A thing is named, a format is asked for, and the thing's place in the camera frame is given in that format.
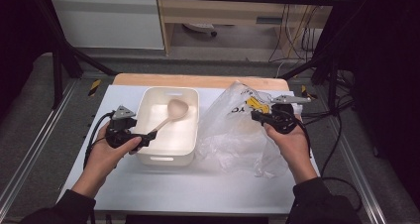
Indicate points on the wooden desk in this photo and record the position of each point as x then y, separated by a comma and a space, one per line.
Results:
211, 14

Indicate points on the white plastic storage bin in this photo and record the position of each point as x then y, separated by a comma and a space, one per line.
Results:
178, 141

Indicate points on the yellow black tape strip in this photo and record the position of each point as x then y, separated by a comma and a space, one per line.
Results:
94, 87
305, 91

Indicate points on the black curtain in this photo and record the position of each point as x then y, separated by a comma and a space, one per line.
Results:
386, 68
16, 35

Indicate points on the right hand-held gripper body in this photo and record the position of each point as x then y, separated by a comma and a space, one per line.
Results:
284, 118

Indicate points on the white power strip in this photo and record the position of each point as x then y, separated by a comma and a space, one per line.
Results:
198, 26

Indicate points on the aluminium rail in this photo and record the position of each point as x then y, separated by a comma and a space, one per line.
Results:
36, 141
358, 171

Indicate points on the wooden board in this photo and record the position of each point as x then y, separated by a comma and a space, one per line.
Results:
185, 80

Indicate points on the person's left hand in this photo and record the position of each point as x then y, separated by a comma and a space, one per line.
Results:
105, 158

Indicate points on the clear smiley plastic bag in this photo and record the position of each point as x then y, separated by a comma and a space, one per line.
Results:
231, 134

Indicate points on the person's right hand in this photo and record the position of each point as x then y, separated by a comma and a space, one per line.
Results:
297, 151

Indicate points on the black metal stand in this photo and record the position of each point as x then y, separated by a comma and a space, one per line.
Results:
332, 75
57, 75

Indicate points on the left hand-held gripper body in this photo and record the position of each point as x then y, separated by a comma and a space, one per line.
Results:
120, 131

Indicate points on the white cabinet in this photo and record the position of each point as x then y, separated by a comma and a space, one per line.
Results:
105, 22

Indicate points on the beige spoon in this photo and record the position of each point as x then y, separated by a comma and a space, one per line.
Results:
178, 109

